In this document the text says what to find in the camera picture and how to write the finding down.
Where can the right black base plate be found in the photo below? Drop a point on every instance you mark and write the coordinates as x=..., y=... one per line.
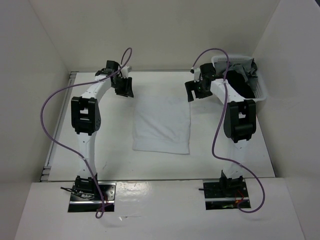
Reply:
x=218, y=197

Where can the black skirt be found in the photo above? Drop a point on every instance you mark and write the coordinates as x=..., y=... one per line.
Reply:
x=238, y=83

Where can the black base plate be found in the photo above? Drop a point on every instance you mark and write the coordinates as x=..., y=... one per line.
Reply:
x=218, y=197
x=81, y=202

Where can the white plastic basket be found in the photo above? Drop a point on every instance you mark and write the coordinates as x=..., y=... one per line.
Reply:
x=258, y=86

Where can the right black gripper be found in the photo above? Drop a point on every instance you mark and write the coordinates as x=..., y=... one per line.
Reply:
x=192, y=86

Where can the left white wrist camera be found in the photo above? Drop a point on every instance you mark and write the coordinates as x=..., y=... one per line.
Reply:
x=125, y=71

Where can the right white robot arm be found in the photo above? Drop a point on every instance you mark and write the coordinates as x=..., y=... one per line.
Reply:
x=238, y=118

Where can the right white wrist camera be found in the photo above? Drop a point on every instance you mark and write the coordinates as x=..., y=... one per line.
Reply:
x=196, y=74

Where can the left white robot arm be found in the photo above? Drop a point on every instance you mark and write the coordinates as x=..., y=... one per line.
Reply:
x=86, y=120

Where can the grey skirt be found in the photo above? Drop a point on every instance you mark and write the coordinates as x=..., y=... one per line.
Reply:
x=248, y=69

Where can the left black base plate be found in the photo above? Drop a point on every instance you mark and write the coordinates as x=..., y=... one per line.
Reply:
x=81, y=202

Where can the aluminium table edge rail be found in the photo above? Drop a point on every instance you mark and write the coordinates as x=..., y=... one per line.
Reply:
x=56, y=134

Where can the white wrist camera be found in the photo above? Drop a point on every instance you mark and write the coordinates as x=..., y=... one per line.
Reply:
x=196, y=74
x=125, y=71

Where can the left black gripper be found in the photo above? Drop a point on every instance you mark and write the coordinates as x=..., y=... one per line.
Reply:
x=127, y=90

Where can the white skirt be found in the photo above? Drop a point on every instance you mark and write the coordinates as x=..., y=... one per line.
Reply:
x=161, y=124

